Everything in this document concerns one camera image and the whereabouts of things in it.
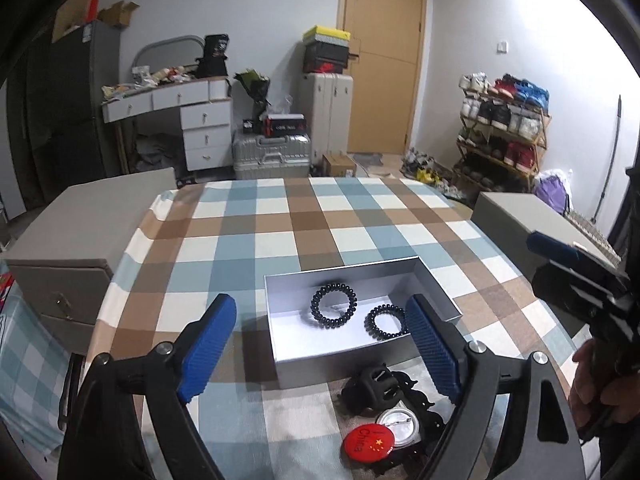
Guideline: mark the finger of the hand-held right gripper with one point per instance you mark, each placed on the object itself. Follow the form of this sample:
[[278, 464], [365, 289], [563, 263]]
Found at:
[[560, 285], [550, 246]]

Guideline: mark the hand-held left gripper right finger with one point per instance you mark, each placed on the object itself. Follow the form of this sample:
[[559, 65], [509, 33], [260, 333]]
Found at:
[[434, 355]]

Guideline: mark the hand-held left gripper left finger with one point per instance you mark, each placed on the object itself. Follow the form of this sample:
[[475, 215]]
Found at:
[[210, 350]]

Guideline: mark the black claw hair clip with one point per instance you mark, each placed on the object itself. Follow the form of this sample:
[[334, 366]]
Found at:
[[372, 390]]

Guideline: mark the silver grey cardboard box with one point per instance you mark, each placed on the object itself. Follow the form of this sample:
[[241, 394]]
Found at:
[[300, 340]]

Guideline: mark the red round pin badge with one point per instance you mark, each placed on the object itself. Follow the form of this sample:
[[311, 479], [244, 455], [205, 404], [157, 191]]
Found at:
[[367, 444]]

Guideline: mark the person's right hand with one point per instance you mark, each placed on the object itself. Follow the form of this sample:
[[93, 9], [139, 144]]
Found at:
[[587, 390]]

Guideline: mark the purple bag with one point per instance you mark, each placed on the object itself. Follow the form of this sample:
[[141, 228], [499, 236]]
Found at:
[[550, 192]]

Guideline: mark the wooden shoe rack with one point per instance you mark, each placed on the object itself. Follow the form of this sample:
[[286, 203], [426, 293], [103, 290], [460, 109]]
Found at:
[[495, 160]]

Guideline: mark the long black stick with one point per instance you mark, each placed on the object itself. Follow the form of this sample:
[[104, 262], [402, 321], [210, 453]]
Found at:
[[612, 160]]

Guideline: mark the pile of loose shoes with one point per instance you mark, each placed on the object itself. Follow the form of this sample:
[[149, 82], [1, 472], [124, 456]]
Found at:
[[430, 172]]

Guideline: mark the rows of shoes on rack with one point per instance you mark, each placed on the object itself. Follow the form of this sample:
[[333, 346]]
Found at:
[[505, 110]]

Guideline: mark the blue checked bedding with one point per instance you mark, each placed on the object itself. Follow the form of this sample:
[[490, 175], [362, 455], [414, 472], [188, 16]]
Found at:
[[30, 360]]

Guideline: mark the grey nightstand with drawers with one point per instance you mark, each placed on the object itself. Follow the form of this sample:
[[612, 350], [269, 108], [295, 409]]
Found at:
[[75, 230]]

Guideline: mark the silver suitcase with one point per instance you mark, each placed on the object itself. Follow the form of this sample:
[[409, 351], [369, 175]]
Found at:
[[272, 155]]

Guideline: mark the brown carton with black label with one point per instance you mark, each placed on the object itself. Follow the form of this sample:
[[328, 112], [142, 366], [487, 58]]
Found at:
[[339, 165]]

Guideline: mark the small black box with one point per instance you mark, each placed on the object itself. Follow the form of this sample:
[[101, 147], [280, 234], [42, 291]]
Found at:
[[249, 125]]

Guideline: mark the white desk with drawers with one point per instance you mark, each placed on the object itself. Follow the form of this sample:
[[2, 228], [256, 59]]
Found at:
[[205, 120]]

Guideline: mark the black box with red ends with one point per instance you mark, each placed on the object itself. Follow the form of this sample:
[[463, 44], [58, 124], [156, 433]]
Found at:
[[285, 125]]

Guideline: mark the wooden door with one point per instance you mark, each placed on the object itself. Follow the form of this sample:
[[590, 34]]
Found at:
[[382, 60]]

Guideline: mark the white upright suitcase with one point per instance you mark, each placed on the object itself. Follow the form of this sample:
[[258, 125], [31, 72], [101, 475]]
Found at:
[[327, 115]]

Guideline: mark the black wrapped bouquet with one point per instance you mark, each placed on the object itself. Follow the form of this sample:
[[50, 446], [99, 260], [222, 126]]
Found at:
[[252, 87]]

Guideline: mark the clutter of desk packets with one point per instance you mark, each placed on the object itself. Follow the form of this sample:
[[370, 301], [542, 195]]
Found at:
[[150, 79]]

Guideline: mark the grey wardrobe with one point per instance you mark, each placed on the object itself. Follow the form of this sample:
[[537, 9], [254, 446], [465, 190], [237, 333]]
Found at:
[[65, 110]]

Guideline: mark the black paper bag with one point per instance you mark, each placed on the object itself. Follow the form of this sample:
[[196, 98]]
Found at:
[[214, 57]]

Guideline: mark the black and red shoe box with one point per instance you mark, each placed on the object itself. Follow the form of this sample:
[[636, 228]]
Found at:
[[325, 57]]

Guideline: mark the grey arched mirror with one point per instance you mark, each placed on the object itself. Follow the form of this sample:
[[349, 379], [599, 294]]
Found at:
[[165, 50]]

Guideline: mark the yellow shoe box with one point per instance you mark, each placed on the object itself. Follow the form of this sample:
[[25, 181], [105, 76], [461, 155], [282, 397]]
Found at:
[[327, 32]]

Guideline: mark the small open cardboard box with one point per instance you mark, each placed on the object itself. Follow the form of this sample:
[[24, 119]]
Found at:
[[117, 14]]

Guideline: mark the large brown cardboard box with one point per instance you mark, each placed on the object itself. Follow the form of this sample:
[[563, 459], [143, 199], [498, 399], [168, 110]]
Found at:
[[75, 12]]

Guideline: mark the white light switch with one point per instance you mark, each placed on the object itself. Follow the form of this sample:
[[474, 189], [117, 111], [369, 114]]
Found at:
[[503, 47]]

